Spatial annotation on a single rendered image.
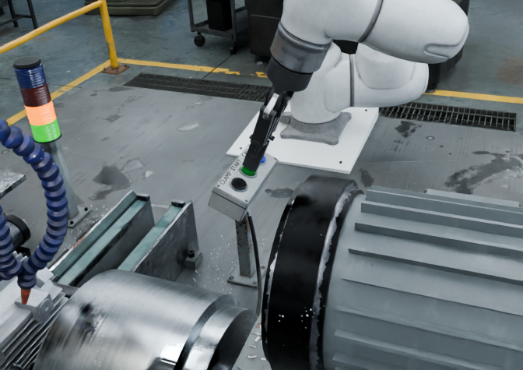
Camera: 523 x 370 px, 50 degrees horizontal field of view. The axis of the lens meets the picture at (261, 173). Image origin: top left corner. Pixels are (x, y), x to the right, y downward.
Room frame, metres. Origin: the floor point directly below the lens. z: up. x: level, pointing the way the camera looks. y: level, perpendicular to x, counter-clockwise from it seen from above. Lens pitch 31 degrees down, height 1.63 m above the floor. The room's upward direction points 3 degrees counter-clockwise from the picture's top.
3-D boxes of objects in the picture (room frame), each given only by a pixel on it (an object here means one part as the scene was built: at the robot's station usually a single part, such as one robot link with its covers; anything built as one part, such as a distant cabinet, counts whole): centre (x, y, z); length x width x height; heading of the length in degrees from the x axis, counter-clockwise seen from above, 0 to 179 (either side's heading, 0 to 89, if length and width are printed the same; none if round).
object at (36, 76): (1.21, 0.50, 1.19); 0.06 x 0.06 x 0.04
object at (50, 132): (1.21, 0.50, 1.05); 0.06 x 0.06 x 0.04
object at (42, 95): (1.21, 0.50, 1.14); 0.06 x 0.06 x 0.04
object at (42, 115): (1.21, 0.50, 1.10); 0.06 x 0.06 x 0.04
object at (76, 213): (1.21, 0.50, 1.01); 0.08 x 0.08 x 0.42; 68
